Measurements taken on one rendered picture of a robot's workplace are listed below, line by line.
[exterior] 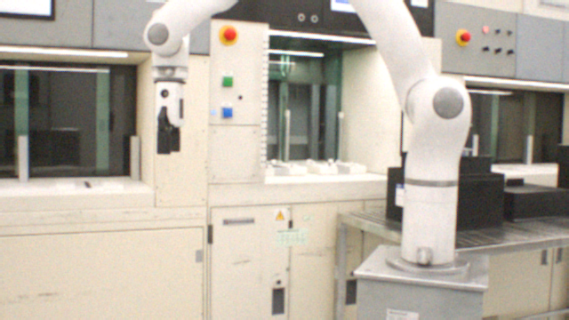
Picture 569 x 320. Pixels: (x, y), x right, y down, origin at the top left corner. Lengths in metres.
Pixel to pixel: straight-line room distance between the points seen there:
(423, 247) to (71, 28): 1.14
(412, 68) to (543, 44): 1.39
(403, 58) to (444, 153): 0.23
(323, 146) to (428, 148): 1.72
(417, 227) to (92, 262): 0.98
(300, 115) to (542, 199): 1.37
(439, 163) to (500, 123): 1.86
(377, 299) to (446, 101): 0.44
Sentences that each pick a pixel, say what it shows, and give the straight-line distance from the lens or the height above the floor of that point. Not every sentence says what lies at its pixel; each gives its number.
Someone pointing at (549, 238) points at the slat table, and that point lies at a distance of 1.69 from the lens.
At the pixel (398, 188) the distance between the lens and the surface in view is 1.75.
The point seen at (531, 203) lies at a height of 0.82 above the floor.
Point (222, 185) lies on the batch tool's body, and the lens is 1.74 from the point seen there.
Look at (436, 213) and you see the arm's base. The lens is 1.20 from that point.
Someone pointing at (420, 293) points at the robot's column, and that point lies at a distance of 1.16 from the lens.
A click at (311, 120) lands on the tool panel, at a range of 2.79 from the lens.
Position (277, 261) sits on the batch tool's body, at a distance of 1.86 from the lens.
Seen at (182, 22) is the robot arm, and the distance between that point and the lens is 1.14.
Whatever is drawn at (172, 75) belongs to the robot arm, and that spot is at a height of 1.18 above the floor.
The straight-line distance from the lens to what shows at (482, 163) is 1.74.
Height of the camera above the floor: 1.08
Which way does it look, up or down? 4 degrees down
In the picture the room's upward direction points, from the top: 1 degrees clockwise
